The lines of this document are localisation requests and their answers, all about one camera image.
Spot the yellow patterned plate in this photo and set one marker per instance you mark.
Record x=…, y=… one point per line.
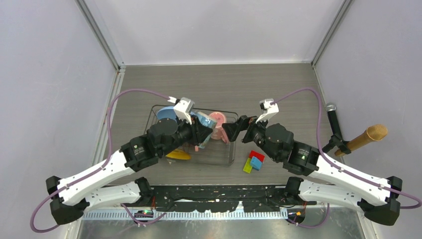
x=178, y=155

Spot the black microphone stand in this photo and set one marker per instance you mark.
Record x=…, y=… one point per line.
x=336, y=140

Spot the blue butterfly mug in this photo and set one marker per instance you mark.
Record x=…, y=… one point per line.
x=207, y=125

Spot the yellow-green toy block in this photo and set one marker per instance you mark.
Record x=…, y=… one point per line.
x=247, y=166

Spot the red toy block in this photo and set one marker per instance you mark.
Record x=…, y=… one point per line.
x=256, y=154

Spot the black silver microphone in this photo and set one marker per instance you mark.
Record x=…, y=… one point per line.
x=333, y=119

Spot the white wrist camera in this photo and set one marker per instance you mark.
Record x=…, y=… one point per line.
x=182, y=108
x=268, y=108

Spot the light blue plate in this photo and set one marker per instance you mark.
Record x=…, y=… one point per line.
x=166, y=113

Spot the gold microphone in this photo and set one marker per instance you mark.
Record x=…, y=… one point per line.
x=371, y=134

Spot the black wire dish rack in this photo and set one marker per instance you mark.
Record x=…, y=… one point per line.
x=216, y=152

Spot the blue toy block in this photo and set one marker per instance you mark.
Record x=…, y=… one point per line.
x=255, y=163

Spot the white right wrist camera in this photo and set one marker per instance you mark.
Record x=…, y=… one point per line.
x=268, y=108

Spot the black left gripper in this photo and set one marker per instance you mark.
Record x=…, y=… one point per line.
x=198, y=132

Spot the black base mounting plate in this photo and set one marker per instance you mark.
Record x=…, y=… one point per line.
x=217, y=198

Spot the patterned pink mug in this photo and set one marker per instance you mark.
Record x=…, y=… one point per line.
x=218, y=132

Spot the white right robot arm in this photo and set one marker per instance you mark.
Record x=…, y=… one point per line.
x=318, y=177

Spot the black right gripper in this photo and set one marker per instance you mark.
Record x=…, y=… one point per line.
x=232, y=129

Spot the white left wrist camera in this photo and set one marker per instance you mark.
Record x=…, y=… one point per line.
x=182, y=108

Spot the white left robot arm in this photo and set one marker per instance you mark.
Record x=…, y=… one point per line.
x=88, y=190

